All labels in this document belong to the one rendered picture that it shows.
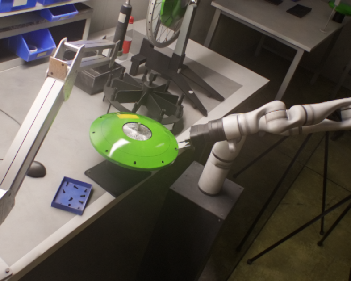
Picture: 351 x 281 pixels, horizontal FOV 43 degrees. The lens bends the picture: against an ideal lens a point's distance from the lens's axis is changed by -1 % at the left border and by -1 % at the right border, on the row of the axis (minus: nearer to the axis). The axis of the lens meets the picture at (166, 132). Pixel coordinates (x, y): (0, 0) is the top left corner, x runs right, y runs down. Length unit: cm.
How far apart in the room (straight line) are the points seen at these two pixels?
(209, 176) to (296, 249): 151
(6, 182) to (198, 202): 84
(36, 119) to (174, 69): 118
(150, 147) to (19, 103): 63
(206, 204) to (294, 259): 142
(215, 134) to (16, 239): 68
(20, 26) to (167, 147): 88
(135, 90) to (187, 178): 43
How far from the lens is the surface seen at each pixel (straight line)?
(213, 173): 169
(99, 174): 157
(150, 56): 224
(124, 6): 158
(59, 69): 114
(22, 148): 110
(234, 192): 183
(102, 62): 143
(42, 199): 145
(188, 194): 172
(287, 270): 294
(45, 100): 114
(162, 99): 190
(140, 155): 144
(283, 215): 330
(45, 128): 117
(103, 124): 153
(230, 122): 145
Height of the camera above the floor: 193
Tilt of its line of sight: 32 degrees down
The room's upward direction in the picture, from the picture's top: 19 degrees clockwise
